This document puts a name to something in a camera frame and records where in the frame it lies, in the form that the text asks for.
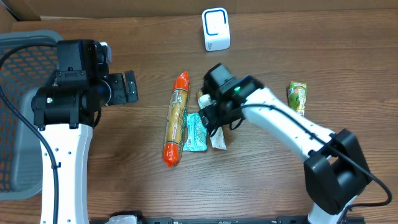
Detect white tube gold cap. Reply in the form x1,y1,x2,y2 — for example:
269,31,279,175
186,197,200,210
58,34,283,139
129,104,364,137
195,90,227,150

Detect teal snack packet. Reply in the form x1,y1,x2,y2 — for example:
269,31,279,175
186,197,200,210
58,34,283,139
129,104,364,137
183,113,207,152

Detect spaghetti packet red ends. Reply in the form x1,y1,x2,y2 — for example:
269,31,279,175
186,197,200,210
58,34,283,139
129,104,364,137
162,72,191,167

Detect green drink carton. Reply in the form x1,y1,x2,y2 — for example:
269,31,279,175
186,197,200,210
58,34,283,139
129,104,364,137
287,82,307,116

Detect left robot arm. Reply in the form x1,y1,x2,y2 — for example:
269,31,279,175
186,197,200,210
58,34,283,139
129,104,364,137
31,40,138,223

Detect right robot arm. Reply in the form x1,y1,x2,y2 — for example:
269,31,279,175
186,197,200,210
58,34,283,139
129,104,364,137
199,63,371,223

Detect white barcode scanner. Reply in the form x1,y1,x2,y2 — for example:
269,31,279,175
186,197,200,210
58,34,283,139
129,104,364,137
201,7,231,52

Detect grey plastic basket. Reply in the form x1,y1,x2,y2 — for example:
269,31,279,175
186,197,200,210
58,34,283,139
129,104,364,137
1,30,63,201

